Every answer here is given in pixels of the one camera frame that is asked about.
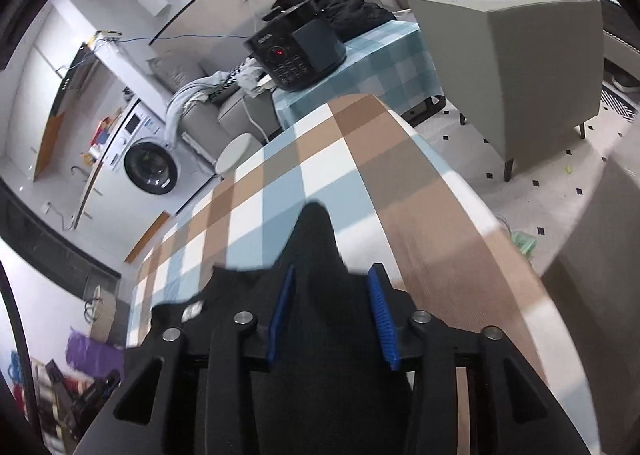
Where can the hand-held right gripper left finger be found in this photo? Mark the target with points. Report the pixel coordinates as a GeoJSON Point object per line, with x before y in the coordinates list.
{"type": "Point", "coordinates": [280, 315]}

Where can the grey side table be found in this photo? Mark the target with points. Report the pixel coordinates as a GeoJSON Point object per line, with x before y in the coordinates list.
{"type": "Point", "coordinates": [525, 60]}

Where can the green plastic bag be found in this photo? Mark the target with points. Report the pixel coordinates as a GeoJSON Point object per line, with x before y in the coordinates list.
{"type": "Point", "coordinates": [524, 244]}

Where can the white round stool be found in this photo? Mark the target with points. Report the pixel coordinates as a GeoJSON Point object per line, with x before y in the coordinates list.
{"type": "Point", "coordinates": [237, 152]}

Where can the pale grey throw blanket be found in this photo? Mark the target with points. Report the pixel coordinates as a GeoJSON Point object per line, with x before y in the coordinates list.
{"type": "Point", "coordinates": [180, 100]}

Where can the brown blue checked tablecloth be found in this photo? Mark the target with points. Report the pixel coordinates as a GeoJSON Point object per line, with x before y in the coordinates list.
{"type": "Point", "coordinates": [350, 160]}

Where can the white washing machine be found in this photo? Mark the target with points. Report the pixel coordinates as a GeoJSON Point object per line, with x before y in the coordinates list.
{"type": "Point", "coordinates": [150, 167]}

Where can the black knit sweater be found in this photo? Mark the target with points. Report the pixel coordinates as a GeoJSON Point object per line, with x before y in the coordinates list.
{"type": "Point", "coordinates": [322, 285]}

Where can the white kitchen base cabinet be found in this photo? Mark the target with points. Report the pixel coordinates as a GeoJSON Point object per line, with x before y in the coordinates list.
{"type": "Point", "coordinates": [95, 185]}

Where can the black electric pressure cooker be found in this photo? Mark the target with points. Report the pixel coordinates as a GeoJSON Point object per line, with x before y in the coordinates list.
{"type": "Point", "coordinates": [310, 50]}

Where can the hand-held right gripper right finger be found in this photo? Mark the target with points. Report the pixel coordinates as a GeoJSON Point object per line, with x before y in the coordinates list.
{"type": "Point", "coordinates": [382, 315]}

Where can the grey sofa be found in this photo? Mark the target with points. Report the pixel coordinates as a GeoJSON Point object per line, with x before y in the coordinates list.
{"type": "Point", "coordinates": [235, 117]}

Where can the white crumpled clothes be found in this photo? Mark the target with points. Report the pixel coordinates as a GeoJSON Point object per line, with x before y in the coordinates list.
{"type": "Point", "coordinates": [252, 77]}

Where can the purple bag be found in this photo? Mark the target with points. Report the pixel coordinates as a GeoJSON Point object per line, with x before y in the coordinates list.
{"type": "Point", "coordinates": [95, 355]}

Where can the small table with blue checked cloth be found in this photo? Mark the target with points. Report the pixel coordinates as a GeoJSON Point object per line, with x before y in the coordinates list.
{"type": "Point", "coordinates": [390, 65]}

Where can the black jacket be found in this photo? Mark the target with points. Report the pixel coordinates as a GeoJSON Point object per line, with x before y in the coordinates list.
{"type": "Point", "coordinates": [360, 15]}

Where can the black white patterned rug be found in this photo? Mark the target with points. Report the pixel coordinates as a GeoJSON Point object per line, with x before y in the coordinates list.
{"type": "Point", "coordinates": [620, 102]}

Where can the range hood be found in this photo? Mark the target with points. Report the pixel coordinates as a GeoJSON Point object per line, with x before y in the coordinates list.
{"type": "Point", "coordinates": [75, 72]}

